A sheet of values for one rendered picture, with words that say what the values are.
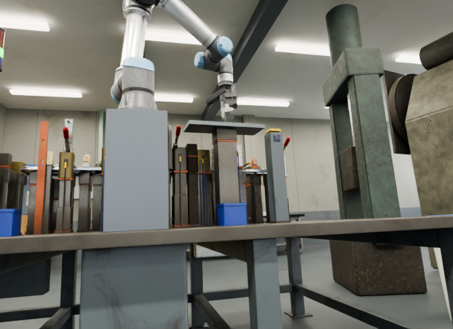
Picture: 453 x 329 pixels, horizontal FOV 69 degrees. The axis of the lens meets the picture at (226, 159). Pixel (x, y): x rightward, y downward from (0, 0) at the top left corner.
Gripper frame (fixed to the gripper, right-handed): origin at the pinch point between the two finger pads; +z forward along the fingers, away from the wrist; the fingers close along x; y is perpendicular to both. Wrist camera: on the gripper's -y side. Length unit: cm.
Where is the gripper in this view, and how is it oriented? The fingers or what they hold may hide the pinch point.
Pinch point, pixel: (223, 123)
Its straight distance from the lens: 158.0
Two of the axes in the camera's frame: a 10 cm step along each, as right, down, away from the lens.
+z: 0.5, 9.8, -1.9
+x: 0.3, 1.9, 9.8
